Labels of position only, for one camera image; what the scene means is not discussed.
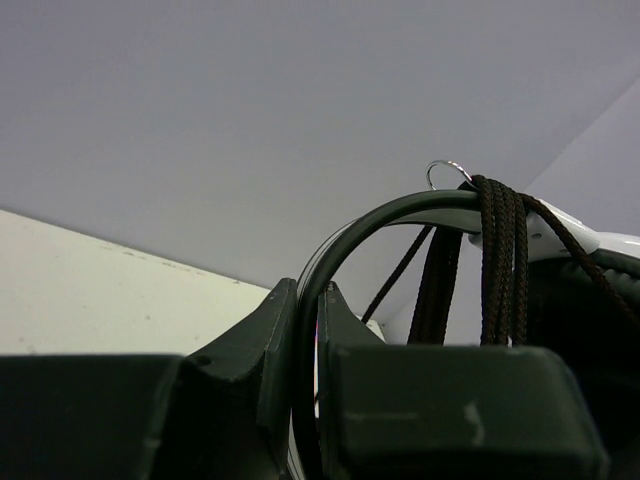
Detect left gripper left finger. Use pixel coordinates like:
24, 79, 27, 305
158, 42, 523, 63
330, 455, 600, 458
1, 279, 297, 479

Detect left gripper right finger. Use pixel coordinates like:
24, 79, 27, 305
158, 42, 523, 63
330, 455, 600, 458
317, 285, 610, 479

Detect white black headphones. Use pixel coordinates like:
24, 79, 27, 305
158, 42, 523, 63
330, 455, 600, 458
289, 175, 639, 479

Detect black headphone cable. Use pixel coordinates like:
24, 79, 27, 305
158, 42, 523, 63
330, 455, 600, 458
359, 174, 640, 347

